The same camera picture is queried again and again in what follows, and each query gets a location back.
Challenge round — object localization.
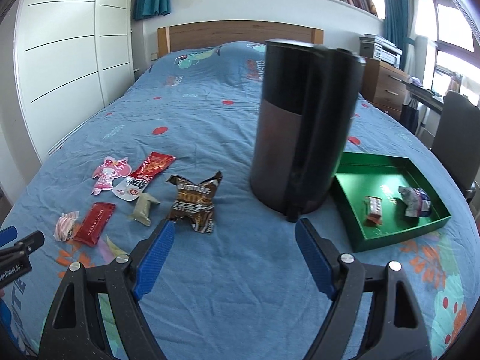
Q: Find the blue patterned bed cover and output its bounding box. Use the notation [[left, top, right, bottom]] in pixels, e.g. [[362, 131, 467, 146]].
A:
[[0, 40, 480, 360]]

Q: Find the blue silver snack bag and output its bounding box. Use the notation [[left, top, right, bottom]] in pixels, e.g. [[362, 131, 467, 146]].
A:
[[398, 186, 432, 218]]

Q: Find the brown nutritious snack bag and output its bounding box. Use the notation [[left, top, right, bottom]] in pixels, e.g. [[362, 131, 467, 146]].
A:
[[167, 171, 223, 234]]

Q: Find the dark red snack pack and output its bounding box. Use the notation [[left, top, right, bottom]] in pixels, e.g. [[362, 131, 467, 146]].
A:
[[73, 202, 116, 247]]

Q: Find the white printer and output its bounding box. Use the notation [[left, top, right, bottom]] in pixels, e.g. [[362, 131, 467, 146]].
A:
[[360, 34, 403, 68]]

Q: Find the wooden drawer chest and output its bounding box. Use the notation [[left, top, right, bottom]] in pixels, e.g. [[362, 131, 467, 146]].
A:
[[360, 58, 408, 121]]

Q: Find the red white biscuit pack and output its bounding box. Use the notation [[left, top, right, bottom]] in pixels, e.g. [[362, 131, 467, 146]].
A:
[[364, 196, 383, 225]]

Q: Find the white wardrobe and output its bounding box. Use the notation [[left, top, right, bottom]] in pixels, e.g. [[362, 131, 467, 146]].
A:
[[14, 0, 134, 161]]

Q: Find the pink My Melody candy bag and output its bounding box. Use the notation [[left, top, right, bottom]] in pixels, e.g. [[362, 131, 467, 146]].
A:
[[92, 156, 132, 196]]

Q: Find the grey office chair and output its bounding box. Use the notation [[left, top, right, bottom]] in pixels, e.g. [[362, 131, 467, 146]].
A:
[[431, 91, 479, 203]]

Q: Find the teal curtain right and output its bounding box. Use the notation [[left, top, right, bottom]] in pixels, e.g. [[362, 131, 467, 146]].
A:
[[383, 0, 420, 76]]

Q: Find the beige snack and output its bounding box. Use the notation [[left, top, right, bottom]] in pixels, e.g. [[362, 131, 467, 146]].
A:
[[128, 193, 160, 227]]

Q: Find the desk by window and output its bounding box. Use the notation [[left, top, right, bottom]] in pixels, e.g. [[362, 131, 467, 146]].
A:
[[403, 81, 443, 137]]

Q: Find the green tray box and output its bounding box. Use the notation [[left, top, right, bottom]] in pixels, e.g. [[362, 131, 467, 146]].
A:
[[330, 152, 451, 252]]

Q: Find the red white snack pouch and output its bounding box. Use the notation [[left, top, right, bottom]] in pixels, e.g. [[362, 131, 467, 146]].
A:
[[112, 152, 176, 202]]

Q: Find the black brown electric kettle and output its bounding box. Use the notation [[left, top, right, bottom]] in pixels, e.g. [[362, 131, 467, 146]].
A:
[[250, 39, 366, 222]]

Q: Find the dark tote bag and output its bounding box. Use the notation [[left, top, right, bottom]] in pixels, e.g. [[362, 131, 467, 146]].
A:
[[400, 98, 419, 135]]

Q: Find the pink striped candy pack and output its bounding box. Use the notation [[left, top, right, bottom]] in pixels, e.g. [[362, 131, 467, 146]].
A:
[[54, 211, 80, 242]]

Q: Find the wooden headboard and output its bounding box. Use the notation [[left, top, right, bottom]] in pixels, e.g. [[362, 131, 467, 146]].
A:
[[157, 20, 324, 57]]

